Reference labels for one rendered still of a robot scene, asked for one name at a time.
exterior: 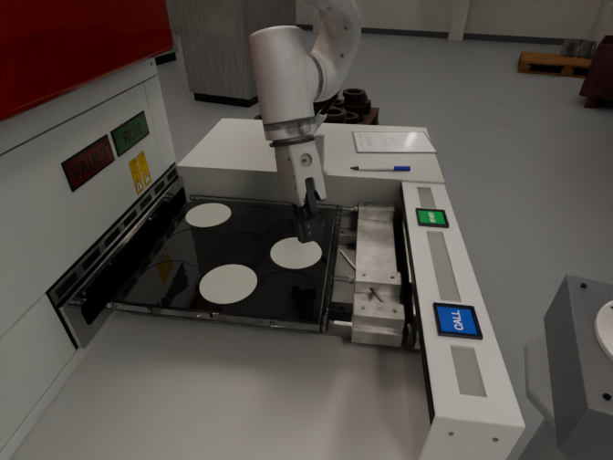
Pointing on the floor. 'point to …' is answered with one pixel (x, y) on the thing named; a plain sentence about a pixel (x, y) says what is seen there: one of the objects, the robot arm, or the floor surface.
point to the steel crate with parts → (599, 74)
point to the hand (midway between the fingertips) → (306, 229)
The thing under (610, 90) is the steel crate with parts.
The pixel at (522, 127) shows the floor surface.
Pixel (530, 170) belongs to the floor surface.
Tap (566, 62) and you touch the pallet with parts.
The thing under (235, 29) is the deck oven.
